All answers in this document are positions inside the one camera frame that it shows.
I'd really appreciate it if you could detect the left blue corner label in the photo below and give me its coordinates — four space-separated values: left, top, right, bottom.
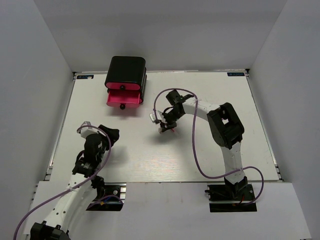
76 74 94 80

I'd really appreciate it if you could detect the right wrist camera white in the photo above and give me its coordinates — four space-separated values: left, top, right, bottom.
149 110 166 125

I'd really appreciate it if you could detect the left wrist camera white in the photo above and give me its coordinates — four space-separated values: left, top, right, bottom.
76 121 99 139

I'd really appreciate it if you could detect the black drawer cabinet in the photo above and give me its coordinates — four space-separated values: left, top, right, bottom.
104 56 147 99

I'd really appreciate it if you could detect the pink top drawer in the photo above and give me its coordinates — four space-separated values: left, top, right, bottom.
105 82 141 91

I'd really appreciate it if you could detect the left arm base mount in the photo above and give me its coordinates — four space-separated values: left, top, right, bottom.
86 176 127 212

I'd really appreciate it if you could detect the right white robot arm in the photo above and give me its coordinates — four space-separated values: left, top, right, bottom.
150 88 248 200

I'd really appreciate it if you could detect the right blue corner label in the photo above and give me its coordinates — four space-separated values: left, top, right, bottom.
227 72 245 77

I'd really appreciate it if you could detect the blue corner label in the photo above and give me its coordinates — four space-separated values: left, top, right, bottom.
227 72 245 77
76 74 94 80

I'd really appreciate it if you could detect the pink drawer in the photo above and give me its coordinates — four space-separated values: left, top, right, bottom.
105 82 141 91
106 89 143 110

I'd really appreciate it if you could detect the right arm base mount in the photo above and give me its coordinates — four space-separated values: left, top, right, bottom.
204 184 257 213

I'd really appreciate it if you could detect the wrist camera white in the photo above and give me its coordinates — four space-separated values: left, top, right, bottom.
149 110 166 125
76 121 99 139

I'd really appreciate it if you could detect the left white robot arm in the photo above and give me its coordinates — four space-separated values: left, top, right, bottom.
30 121 120 240

